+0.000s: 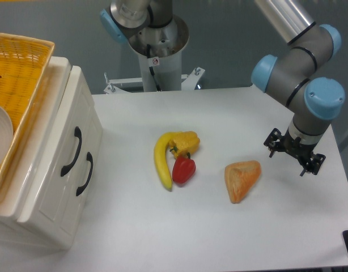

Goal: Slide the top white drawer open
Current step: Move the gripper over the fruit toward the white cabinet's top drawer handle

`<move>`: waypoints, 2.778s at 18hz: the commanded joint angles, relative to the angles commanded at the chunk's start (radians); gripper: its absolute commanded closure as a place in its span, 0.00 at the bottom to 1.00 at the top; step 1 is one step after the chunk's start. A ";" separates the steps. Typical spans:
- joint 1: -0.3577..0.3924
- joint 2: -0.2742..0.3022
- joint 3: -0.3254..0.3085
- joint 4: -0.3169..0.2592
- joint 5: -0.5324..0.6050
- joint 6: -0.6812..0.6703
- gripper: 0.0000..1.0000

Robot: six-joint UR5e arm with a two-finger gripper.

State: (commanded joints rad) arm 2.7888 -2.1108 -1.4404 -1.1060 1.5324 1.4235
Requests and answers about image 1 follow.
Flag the white drawer cabinet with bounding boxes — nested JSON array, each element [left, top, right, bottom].
[[0, 57, 103, 249]]

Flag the black cable on pedestal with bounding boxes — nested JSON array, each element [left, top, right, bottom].
[[146, 44, 163, 92]]

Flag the red bell pepper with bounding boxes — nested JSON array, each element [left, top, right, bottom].
[[172, 153, 196, 185]]

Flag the yellow banana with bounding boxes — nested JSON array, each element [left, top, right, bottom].
[[154, 131, 180, 192]]

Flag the black drawer handle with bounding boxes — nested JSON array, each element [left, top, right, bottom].
[[60, 126, 83, 177], [75, 152, 94, 197]]

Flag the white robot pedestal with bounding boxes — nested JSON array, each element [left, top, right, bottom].
[[101, 11, 205, 92]]

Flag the orange triangular bread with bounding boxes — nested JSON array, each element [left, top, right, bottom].
[[224, 160, 262, 204]]

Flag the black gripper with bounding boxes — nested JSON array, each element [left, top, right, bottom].
[[264, 128, 325, 176]]

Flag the black top drawer handle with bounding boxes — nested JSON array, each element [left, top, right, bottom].
[[60, 126, 83, 177]]

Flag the white plate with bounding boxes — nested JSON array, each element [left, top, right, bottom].
[[0, 106, 13, 165]]

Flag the black bottom drawer handle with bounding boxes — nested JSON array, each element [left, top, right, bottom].
[[75, 152, 94, 197]]

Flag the yellow woven basket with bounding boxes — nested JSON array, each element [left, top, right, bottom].
[[0, 33, 55, 189]]

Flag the yellow bell pepper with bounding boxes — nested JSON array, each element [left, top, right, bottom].
[[168, 131, 200, 159]]

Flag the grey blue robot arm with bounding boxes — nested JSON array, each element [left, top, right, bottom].
[[100, 1, 345, 175]]

